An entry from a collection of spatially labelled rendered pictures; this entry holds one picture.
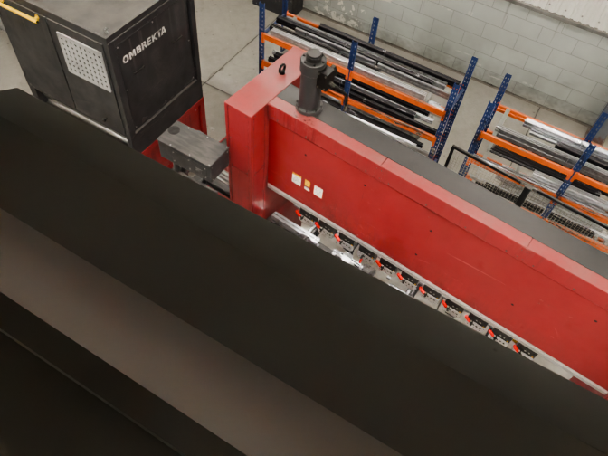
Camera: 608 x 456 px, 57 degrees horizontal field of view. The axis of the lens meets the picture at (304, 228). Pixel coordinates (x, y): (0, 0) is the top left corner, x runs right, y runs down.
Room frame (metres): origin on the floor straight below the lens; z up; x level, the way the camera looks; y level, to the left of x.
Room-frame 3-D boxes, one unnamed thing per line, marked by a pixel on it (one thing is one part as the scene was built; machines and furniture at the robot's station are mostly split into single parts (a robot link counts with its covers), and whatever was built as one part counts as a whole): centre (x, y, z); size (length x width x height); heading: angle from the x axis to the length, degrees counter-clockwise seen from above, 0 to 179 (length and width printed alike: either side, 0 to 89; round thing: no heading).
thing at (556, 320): (2.37, -0.96, 1.74); 3.00 x 0.08 x 0.80; 60
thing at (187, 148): (2.94, 0.91, 1.53); 0.51 x 0.25 x 0.85; 64
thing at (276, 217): (2.98, 0.08, 0.92); 0.50 x 0.06 x 0.10; 60
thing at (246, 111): (3.34, 0.35, 1.15); 0.85 x 0.25 x 2.30; 150
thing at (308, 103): (3.08, -0.01, 2.53); 0.33 x 0.25 x 0.47; 60
